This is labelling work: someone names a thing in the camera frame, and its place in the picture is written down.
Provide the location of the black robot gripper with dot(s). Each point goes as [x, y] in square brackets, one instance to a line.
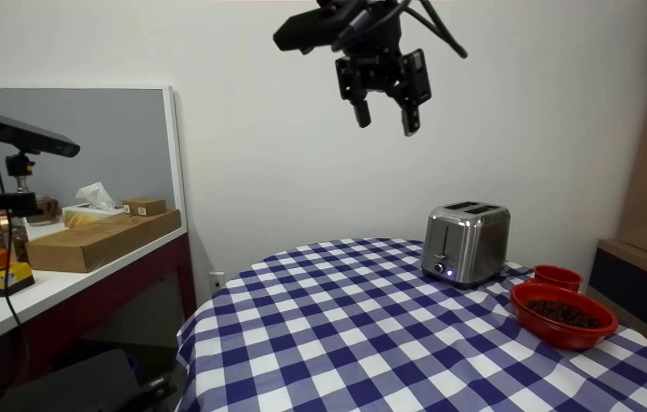
[372, 52]

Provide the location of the silver two-slot toaster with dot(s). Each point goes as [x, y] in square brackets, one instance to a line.
[464, 242]

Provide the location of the blue white checkered tablecloth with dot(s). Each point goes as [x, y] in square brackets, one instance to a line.
[382, 334]

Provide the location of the small red bowl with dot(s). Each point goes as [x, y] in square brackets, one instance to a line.
[556, 274]

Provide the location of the small wooden block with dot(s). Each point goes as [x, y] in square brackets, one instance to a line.
[145, 207]

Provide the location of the dark coffee beans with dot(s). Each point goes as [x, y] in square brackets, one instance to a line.
[562, 311]

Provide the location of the grey partition panel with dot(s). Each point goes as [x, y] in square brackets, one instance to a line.
[116, 144]

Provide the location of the large red bowl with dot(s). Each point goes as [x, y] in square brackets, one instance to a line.
[562, 332]

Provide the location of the tissue box with white tissue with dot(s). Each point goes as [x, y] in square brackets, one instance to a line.
[93, 203]

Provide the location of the flat wooden box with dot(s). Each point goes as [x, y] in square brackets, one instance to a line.
[101, 240]

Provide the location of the white desk with red front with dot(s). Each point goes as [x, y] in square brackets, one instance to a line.
[72, 304]

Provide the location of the black chair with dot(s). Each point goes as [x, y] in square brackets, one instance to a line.
[85, 381]

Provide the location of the yellow black hand tool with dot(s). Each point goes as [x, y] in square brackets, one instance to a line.
[3, 279]

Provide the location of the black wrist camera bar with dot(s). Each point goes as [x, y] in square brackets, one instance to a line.
[310, 28]

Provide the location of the white wall outlet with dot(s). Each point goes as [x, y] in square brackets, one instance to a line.
[214, 279]

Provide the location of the black bar camera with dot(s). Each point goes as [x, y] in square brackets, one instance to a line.
[21, 132]

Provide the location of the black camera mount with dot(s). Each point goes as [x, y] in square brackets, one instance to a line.
[21, 170]

